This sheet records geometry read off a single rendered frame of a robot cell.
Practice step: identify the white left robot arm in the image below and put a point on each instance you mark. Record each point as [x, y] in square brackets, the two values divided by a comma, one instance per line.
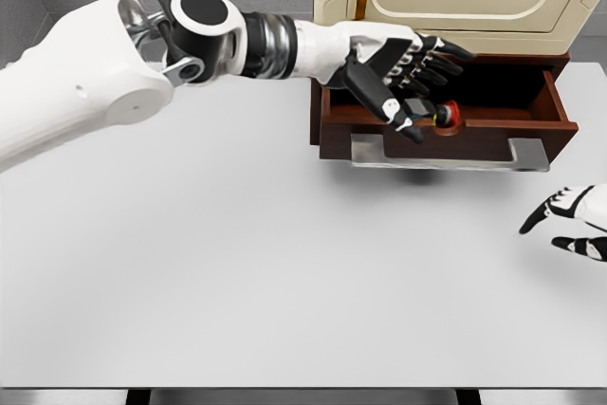
[95, 87]

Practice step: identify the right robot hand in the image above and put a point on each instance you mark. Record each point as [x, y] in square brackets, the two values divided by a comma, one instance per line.
[581, 206]

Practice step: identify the brown wooden drawer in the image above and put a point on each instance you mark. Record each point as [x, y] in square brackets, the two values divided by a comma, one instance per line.
[498, 106]

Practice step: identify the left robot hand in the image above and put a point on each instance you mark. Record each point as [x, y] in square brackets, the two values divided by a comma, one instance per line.
[374, 51]

